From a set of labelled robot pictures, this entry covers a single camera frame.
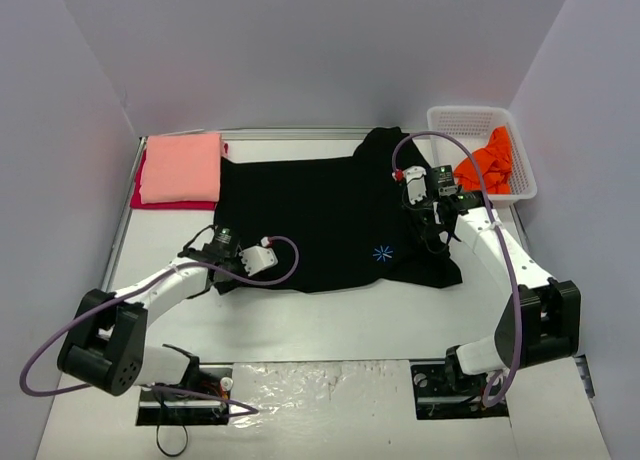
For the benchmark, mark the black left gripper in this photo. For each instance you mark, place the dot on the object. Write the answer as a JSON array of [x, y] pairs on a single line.
[[232, 273]]

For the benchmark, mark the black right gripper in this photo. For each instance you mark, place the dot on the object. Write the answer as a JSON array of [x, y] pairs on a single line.
[[431, 220]]

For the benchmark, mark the black t-shirt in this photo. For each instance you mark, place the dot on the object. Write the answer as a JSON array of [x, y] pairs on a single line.
[[344, 215]]

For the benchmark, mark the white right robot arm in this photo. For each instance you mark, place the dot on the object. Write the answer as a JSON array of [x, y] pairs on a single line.
[[541, 318]]

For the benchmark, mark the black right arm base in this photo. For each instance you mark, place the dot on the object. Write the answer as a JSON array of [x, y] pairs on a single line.
[[436, 399]]

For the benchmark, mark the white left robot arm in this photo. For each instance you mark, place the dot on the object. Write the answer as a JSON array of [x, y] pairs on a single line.
[[105, 348]]

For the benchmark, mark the orange t-shirt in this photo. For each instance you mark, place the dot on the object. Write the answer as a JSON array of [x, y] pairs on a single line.
[[495, 163]]

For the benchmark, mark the white plastic basket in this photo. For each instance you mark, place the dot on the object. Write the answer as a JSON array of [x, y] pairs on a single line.
[[473, 126]]

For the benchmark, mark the folded red t-shirt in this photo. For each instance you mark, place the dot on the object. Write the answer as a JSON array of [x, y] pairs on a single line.
[[165, 206]]

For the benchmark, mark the folded pink t-shirt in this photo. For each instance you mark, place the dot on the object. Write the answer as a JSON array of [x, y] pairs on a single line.
[[180, 170]]

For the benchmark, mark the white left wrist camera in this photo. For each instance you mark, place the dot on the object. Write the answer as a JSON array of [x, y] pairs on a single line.
[[258, 258]]

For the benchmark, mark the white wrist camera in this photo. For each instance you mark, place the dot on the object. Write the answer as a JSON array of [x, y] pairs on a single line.
[[258, 258], [415, 182]]

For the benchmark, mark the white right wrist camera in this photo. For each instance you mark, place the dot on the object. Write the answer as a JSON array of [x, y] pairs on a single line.
[[415, 182]]

